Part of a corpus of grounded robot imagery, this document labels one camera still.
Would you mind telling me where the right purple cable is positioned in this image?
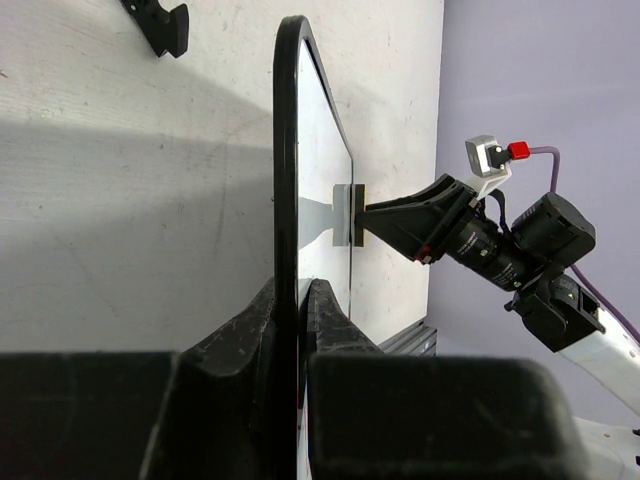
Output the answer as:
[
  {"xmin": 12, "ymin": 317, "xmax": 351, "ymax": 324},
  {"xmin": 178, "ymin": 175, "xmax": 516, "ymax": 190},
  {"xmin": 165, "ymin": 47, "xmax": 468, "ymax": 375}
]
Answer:
[{"xmin": 529, "ymin": 144, "xmax": 640, "ymax": 346}]

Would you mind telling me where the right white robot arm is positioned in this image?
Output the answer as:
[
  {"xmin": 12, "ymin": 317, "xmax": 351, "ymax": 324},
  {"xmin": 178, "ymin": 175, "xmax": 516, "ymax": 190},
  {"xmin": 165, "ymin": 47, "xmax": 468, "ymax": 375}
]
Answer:
[{"xmin": 352, "ymin": 175, "xmax": 639, "ymax": 412}]

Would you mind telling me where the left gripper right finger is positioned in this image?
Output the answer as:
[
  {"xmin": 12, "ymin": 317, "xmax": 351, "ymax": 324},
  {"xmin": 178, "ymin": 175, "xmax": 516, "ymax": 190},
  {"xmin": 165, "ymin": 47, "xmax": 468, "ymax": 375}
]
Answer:
[{"xmin": 306, "ymin": 279, "xmax": 590, "ymax": 479}]

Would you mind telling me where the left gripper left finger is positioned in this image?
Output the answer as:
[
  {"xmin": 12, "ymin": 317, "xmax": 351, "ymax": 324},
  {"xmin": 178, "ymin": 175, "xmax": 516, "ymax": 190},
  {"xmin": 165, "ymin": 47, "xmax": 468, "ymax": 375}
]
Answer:
[{"xmin": 1, "ymin": 283, "xmax": 275, "ymax": 479}]

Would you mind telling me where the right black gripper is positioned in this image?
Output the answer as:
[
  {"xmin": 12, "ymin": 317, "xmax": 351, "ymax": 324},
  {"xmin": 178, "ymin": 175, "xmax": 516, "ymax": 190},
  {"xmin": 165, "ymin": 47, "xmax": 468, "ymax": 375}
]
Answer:
[{"xmin": 355, "ymin": 174, "xmax": 540, "ymax": 292}]

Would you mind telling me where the aluminium rail frame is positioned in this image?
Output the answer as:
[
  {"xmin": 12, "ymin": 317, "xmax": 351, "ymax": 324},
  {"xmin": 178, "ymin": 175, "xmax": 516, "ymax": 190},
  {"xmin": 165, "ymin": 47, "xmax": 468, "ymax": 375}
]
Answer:
[{"xmin": 378, "ymin": 321, "xmax": 437, "ymax": 356}]

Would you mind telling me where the black wire whiteboard stand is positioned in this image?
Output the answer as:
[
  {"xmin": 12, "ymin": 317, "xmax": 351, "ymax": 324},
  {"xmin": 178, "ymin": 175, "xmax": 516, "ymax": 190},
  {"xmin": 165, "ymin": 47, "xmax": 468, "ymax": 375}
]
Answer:
[{"xmin": 120, "ymin": 0, "xmax": 190, "ymax": 58}]

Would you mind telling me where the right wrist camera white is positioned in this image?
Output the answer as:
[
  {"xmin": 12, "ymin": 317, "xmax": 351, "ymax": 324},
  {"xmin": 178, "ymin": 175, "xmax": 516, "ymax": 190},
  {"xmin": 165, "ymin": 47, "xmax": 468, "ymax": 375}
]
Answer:
[{"xmin": 465, "ymin": 135, "xmax": 531, "ymax": 201}]

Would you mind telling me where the white dry-erase whiteboard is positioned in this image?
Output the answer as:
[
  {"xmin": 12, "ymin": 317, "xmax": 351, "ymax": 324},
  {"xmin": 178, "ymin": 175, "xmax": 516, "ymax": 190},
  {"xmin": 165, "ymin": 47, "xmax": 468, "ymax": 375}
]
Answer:
[{"xmin": 273, "ymin": 15, "xmax": 366, "ymax": 479}]

